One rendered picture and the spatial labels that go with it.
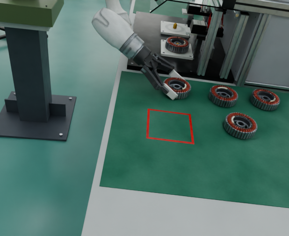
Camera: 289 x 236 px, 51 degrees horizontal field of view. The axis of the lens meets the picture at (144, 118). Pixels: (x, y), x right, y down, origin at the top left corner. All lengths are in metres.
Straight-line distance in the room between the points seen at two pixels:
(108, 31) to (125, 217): 0.68
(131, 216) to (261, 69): 0.86
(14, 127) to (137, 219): 1.50
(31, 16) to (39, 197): 0.93
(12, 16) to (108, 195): 1.12
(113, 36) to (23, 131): 1.14
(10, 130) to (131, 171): 1.37
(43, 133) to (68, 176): 0.39
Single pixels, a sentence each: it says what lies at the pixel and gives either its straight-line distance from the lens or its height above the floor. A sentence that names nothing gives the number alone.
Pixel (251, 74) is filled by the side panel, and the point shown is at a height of 0.81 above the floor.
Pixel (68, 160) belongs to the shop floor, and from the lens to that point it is 1.93.
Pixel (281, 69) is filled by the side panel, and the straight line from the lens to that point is 1.41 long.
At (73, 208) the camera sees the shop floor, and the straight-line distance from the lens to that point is 1.72.
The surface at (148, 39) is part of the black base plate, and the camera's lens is 1.57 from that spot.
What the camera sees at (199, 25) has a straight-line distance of 1.43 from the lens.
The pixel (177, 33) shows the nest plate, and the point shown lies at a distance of 1.66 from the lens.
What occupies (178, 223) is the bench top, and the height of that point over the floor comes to 0.75.
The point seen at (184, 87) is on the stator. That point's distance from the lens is 1.20.
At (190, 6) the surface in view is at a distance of 1.65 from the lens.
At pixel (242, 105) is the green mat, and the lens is 1.28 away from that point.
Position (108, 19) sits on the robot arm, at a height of 0.98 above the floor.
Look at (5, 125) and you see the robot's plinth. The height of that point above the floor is 0.02.
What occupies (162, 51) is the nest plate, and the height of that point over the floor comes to 0.78.
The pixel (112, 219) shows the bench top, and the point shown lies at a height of 0.75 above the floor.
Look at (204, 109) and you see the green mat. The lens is 1.18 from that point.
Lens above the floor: 1.42
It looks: 39 degrees down
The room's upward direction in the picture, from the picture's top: 10 degrees clockwise
